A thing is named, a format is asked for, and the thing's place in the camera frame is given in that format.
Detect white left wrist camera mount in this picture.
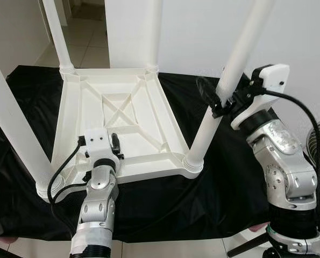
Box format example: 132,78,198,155
84,128,113,161

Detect white plastic table leg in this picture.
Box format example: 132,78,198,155
42,0,75,74
0,46,57,186
186,0,276,166
145,0,164,72

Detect pink plastic stool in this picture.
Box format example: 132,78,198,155
0,234,19,245
248,223,269,235

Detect black tablecloth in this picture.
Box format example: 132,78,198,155
0,64,320,241

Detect white plastic table top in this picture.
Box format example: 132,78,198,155
37,67,204,202

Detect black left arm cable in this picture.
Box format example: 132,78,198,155
47,137,90,221

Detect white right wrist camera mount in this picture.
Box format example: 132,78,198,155
231,63,290,131

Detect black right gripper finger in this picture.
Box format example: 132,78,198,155
196,77,222,111

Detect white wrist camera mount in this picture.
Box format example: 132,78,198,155
231,63,290,131
84,128,113,161

